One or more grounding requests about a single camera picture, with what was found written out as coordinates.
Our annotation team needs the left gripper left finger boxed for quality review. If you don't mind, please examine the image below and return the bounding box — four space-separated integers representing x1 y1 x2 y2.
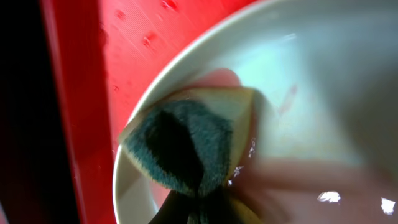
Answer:
149 190 195 224

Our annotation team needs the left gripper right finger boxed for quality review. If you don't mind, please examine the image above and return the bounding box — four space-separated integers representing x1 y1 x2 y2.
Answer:
206 187 242 224

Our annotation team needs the green yellow sponge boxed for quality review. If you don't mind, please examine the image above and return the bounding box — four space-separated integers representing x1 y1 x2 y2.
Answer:
118 86 265 224

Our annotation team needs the light blue plate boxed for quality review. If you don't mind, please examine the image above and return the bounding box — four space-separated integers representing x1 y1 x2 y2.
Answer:
113 1 397 223

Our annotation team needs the black tray with water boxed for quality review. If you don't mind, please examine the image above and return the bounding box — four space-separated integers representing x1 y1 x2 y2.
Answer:
1 0 80 223

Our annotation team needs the red plastic tray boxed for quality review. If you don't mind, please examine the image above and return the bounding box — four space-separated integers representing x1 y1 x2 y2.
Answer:
40 0 251 223

